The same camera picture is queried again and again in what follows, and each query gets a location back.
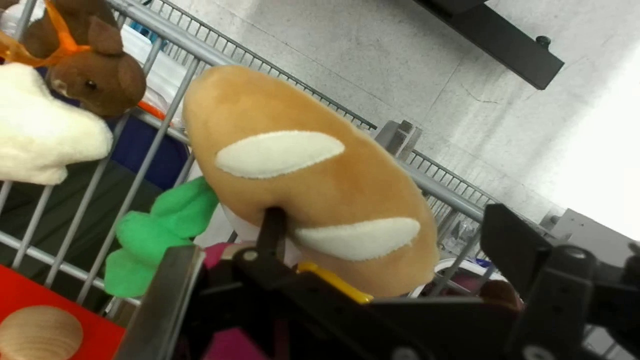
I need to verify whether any red wooden drawer box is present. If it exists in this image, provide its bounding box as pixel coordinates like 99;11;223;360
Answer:
0;267;124;360

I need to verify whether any dark brown plush animal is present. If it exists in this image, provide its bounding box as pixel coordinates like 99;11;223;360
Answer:
21;0;146;121

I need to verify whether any green plush toy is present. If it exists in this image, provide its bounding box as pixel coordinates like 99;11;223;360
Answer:
104;179;218;298

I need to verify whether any white plush toy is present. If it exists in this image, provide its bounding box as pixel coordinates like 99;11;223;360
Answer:
0;64;114;186

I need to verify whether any wire shelf rack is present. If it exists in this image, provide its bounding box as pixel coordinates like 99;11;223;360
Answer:
0;0;508;317

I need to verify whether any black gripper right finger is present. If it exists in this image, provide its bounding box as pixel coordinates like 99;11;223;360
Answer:
481;205;597;310

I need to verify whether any brown bread plush toy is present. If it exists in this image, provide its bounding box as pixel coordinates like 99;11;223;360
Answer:
182;62;440;301

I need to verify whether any pink plush toy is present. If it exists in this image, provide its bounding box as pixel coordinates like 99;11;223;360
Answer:
203;243;267;360

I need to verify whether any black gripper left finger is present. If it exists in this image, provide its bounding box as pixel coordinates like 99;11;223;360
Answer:
232;209;290;281

